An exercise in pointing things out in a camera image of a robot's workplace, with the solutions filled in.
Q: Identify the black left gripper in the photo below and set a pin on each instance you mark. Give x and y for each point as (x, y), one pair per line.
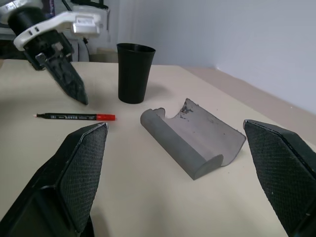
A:
(45, 42)

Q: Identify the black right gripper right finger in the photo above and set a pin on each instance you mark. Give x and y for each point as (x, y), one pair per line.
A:
(279, 172)

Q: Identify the black marker with red cap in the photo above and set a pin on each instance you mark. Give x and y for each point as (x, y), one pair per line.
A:
(74, 116)

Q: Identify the white robot body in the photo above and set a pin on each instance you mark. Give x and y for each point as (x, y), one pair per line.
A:
(103, 27)

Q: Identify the open grey glasses case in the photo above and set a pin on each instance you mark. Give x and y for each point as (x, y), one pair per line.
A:
(172, 145)

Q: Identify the black plastic cup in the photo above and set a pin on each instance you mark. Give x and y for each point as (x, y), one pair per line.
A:
(134, 74)

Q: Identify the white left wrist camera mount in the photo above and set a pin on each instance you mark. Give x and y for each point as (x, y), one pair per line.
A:
(61, 19)

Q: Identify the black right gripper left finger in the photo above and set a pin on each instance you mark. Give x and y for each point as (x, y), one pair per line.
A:
(81, 172)

